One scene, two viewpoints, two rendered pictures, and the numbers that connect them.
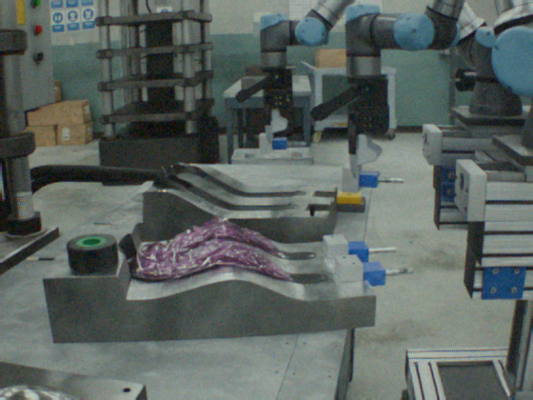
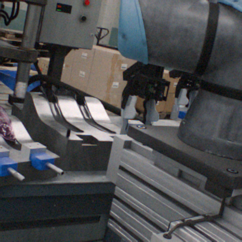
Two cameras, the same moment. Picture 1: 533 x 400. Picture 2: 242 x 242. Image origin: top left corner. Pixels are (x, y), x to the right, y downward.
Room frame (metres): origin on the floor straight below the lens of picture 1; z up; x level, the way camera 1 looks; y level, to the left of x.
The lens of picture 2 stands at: (0.52, -0.87, 1.18)
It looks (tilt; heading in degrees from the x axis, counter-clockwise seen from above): 12 degrees down; 44
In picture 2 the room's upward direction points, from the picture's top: 12 degrees clockwise
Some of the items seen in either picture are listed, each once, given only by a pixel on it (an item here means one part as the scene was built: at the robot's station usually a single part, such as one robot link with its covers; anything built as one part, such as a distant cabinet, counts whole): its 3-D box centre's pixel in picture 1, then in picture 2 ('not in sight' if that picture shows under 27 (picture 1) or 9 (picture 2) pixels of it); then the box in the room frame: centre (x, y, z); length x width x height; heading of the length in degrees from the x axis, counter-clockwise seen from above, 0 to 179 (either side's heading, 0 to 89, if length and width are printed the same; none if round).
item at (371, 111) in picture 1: (367, 105); (150, 75); (1.28, -0.21, 1.09); 0.09 x 0.08 x 0.12; 72
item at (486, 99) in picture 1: (496, 94); not in sight; (1.58, -0.62, 1.09); 0.15 x 0.15 x 0.10
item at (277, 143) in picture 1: (283, 143); (187, 116); (1.74, -0.04, 0.93); 0.13 x 0.05 x 0.05; 86
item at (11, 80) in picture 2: not in sight; (16, 82); (3.07, 3.56, 0.32); 0.60 x 0.41 x 0.22; 93
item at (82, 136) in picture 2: (317, 215); (85, 143); (1.21, -0.10, 0.87); 0.05 x 0.05 x 0.04; 78
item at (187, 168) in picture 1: (223, 186); (72, 108); (1.30, 0.10, 0.92); 0.35 x 0.16 x 0.09; 78
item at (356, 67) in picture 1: (364, 67); not in sight; (1.29, -0.21, 1.17); 0.08 x 0.08 x 0.05
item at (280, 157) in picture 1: (272, 162); not in sight; (4.60, -0.04, 0.28); 0.61 x 0.41 x 0.15; 87
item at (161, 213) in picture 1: (218, 206); (71, 121); (1.32, 0.11, 0.87); 0.50 x 0.26 x 0.14; 78
